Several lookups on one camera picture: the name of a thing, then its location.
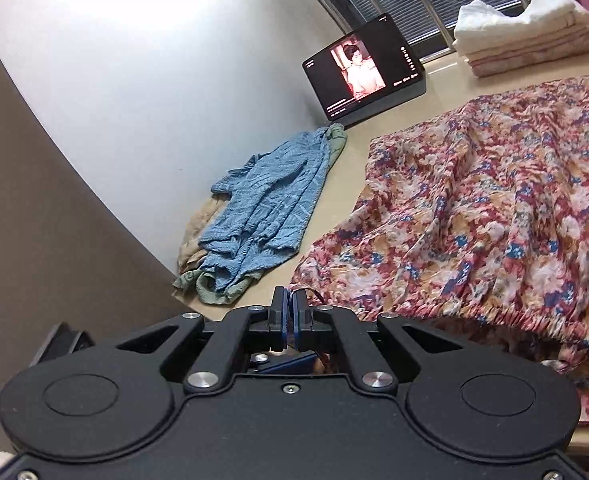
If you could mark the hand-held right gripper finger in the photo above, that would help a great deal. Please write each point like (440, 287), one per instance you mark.
(298, 315)
(287, 310)

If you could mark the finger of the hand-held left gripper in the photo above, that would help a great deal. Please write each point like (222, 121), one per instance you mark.
(284, 363)

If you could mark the floral print garment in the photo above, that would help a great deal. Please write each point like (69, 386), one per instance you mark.
(474, 200)

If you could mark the green garment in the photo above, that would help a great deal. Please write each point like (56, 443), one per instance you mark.
(214, 295)

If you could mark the blue knit garment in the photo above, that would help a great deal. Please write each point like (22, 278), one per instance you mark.
(269, 200)

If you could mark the beige garment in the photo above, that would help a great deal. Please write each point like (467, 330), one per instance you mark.
(194, 230)

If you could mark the black tablet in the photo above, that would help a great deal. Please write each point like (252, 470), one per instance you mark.
(359, 65)

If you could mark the stack of folded linens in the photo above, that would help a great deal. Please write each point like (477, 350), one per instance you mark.
(519, 35)

